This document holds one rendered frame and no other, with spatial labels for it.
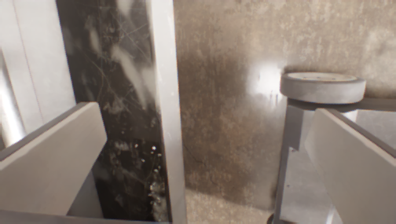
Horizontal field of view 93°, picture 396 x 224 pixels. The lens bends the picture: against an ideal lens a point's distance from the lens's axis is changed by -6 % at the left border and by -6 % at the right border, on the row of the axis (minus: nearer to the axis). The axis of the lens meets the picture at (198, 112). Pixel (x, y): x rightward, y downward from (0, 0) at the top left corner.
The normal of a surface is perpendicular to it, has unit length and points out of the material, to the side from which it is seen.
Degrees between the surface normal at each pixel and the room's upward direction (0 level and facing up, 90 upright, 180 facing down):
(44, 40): 90
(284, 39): 0
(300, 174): 0
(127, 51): 0
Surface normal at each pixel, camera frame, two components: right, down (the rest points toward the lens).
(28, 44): 0.92, 0.09
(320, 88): -0.49, 0.25
